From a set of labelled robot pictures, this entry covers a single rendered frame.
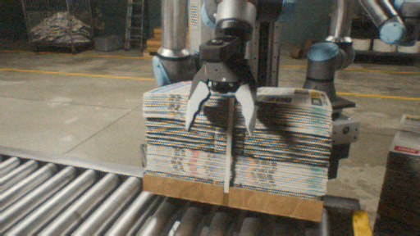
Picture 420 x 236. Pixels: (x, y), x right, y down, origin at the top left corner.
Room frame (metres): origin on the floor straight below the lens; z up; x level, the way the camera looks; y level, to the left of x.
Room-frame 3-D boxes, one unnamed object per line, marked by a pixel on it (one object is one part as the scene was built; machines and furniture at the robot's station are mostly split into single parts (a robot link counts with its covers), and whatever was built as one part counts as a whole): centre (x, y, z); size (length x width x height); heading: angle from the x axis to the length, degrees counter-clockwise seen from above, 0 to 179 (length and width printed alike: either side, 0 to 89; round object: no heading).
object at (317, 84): (1.38, -0.47, 0.87); 0.15 x 0.15 x 0.10
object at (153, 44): (7.32, 0.76, 0.28); 1.20 x 0.83 x 0.57; 74
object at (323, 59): (1.38, -0.47, 0.98); 0.13 x 0.12 x 0.14; 135
